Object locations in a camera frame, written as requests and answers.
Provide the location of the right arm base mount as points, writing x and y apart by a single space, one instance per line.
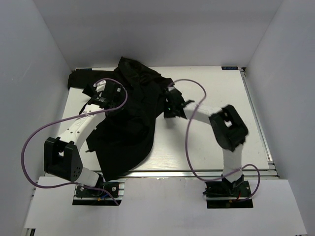
218 196

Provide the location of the blue table label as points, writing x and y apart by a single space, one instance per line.
229 68
83 69

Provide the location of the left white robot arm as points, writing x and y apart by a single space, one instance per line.
62 154

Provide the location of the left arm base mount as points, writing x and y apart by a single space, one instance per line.
112 197

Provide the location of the black jacket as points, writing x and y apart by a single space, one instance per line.
126 136

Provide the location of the blue table label right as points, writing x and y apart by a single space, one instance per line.
229 68

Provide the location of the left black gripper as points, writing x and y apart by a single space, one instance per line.
120 100

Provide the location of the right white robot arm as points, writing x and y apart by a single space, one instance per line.
229 131

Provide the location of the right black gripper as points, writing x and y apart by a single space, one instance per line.
167 113

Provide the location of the blue table label left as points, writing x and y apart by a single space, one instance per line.
83 69

